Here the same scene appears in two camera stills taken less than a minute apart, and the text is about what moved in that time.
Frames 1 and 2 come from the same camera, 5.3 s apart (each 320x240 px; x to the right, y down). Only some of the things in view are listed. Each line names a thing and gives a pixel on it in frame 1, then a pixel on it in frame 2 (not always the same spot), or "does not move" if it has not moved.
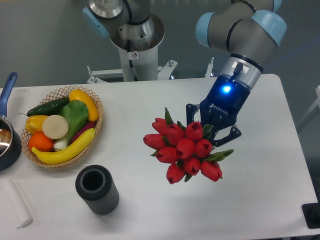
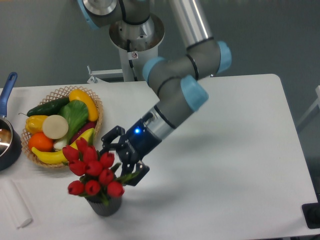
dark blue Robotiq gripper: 219,108 → 135,144
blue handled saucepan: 11,148 does not move
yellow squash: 78,95 does not move
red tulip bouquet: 186,149 → 97,178
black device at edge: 311,213 does not move
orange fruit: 41,142 does not move
